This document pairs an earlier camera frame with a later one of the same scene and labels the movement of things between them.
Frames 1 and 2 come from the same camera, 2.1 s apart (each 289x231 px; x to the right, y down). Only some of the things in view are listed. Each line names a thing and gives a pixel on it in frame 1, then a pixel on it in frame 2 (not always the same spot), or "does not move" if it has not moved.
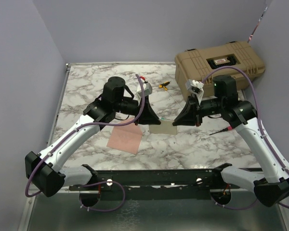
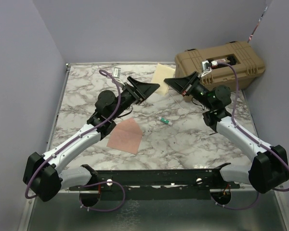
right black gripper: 192,113 to 184,85
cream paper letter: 165,127 to 162,72
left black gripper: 148,116 to 144,90
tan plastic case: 195,64 does not move
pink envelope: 126,138 does not move
